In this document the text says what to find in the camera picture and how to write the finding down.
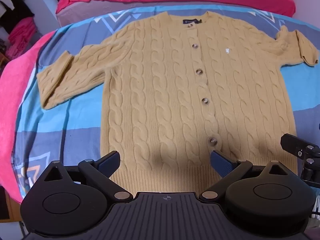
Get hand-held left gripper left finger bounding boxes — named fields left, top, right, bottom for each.
left=44, top=151, right=133, bottom=201

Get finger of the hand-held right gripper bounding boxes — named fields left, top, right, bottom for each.
left=280, top=134, right=320, bottom=159

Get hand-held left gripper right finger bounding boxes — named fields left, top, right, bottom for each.
left=199, top=150, right=288, bottom=202

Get yellow cable-knit cardigan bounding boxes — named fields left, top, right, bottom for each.
left=36, top=10, right=319, bottom=193

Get pink clothes pile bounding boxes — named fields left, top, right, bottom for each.
left=5, top=17, right=38, bottom=60

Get blue grey patterned blanket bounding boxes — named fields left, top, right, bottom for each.
left=10, top=4, right=320, bottom=198

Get pink fleece blanket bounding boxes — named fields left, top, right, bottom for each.
left=0, top=30, right=63, bottom=203

